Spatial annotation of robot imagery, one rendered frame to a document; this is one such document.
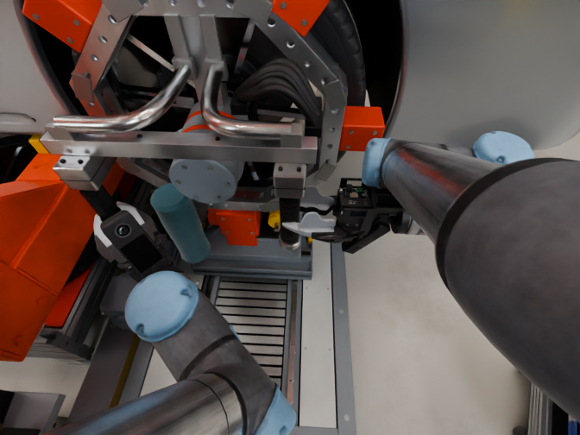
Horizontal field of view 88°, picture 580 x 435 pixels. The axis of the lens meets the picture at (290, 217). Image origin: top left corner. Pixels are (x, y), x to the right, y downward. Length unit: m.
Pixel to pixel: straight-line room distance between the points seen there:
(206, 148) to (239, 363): 0.30
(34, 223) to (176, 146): 0.53
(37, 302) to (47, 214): 0.21
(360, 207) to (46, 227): 0.75
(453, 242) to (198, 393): 0.21
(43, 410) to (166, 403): 0.75
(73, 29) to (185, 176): 0.30
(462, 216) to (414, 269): 1.37
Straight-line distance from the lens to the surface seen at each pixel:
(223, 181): 0.59
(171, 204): 0.74
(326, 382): 1.21
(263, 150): 0.46
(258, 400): 0.33
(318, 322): 1.26
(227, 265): 1.30
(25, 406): 1.03
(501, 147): 0.50
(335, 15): 0.66
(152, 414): 0.25
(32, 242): 0.92
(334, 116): 0.65
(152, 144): 0.51
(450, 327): 1.49
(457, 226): 0.17
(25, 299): 0.93
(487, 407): 1.46
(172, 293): 0.36
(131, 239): 0.51
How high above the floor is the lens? 1.27
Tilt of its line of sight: 53 degrees down
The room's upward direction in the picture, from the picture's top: straight up
